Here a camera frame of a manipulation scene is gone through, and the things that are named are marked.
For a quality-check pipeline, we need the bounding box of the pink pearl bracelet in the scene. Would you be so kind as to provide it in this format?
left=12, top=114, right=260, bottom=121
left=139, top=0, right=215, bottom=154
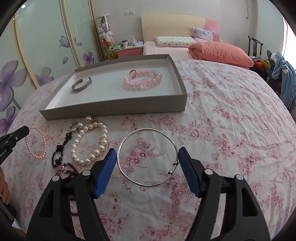
left=24, top=126, right=47, bottom=159

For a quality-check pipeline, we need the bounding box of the wide silver cuff bangle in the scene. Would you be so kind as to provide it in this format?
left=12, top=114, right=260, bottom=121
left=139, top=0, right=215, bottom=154
left=71, top=77, right=92, bottom=93

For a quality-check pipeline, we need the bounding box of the thin silver bangle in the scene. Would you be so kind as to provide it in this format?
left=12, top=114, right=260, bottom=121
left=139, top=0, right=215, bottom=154
left=117, top=128, right=180, bottom=188

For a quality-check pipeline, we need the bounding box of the pink crystal bead bracelet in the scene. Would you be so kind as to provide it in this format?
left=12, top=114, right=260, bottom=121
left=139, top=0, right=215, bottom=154
left=122, top=69, right=163, bottom=91

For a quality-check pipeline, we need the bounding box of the left hand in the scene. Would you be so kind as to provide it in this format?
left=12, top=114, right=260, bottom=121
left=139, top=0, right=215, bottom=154
left=0, top=169, right=11, bottom=204

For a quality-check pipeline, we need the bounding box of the pink floral bedsheet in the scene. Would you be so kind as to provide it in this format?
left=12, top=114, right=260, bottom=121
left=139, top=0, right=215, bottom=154
left=4, top=58, right=296, bottom=241

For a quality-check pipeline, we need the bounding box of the floral sliding wardrobe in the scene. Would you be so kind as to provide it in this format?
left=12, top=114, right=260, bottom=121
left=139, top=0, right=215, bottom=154
left=1, top=0, right=101, bottom=135

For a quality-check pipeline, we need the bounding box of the plush toy display tube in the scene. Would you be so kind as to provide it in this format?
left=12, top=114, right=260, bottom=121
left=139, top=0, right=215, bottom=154
left=95, top=15, right=115, bottom=60

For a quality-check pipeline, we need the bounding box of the white mug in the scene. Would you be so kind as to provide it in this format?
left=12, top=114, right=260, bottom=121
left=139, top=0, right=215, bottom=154
left=121, top=40, right=128, bottom=48

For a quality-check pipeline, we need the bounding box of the grey cardboard tray box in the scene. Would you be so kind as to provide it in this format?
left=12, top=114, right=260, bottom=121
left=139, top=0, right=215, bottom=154
left=39, top=54, right=187, bottom=120

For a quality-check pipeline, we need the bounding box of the blue plush garment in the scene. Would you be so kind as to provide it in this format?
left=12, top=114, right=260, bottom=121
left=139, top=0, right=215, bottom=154
left=266, top=50, right=295, bottom=111

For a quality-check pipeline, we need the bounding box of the pink nightstand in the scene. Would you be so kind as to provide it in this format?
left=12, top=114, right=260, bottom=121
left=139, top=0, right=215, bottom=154
left=116, top=45, right=144, bottom=58

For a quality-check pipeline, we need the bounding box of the orange pillow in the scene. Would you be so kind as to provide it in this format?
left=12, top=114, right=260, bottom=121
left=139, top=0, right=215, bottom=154
left=188, top=41, right=254, bottom=68

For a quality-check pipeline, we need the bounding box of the dark wooden chair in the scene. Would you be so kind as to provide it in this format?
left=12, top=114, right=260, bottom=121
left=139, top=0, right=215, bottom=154
left=248, top=36, right=263, bottom=57

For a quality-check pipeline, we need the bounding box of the floral white pillow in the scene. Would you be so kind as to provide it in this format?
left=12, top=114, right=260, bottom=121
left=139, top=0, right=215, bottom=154
left=155, top=36, right=196, bottom=48

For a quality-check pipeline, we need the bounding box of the purple patterned pillow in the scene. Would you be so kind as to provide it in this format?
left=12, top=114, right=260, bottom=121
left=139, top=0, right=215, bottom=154
left=193, top=27, right=214, bottom=42

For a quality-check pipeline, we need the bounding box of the beige pink headboard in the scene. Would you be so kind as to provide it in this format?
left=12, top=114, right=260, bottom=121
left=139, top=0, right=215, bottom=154
left=141, top=14, right=220, bottom=42

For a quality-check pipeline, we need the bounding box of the black bead bracelet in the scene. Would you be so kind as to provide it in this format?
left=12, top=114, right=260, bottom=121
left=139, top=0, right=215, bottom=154
left=51, top=131, right=73, bottom=169

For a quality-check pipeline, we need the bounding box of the silver ring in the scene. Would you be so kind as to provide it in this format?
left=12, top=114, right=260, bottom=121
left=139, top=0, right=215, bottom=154
left=69, top=121, right=83, bottom=133

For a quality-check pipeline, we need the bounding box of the white pearl bracelet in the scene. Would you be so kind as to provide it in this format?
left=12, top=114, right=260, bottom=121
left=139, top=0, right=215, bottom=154
left=70, top=115, right=110, bottom=166

